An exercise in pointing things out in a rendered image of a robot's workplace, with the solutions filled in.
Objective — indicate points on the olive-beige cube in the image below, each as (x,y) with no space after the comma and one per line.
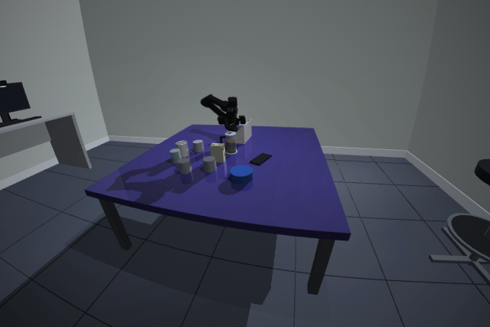
(218,151)

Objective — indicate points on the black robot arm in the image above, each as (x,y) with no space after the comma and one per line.
(229,107)

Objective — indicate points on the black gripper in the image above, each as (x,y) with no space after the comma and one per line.
(231,118)

